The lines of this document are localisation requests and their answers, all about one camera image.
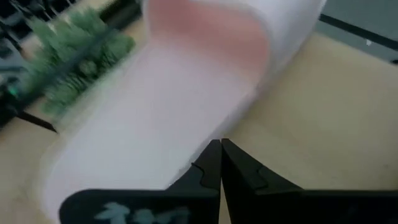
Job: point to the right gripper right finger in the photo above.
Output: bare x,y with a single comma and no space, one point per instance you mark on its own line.
280,205

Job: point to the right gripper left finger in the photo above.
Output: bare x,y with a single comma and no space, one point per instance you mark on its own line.
186,205

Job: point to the green artificial plant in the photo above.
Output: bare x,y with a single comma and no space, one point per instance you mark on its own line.
81,62

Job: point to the pink slide sandal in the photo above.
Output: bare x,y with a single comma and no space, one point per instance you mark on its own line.
155,109

